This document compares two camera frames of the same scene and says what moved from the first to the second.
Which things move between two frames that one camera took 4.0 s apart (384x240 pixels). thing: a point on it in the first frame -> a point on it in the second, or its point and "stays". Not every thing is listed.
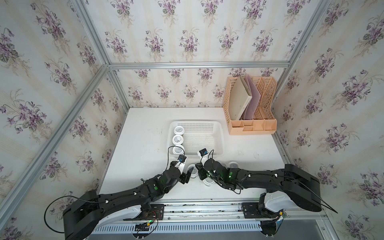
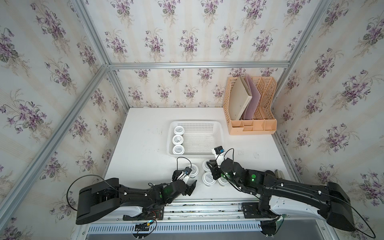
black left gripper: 185,178 -> 188,189
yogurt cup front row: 195,172 stays
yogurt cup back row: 179,130 stays
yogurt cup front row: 177,139 stays
